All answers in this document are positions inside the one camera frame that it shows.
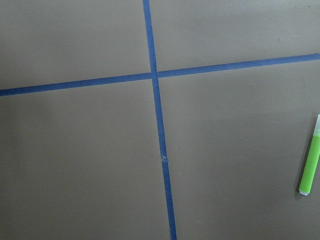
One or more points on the green highlighter pen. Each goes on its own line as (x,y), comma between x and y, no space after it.
(311,161)

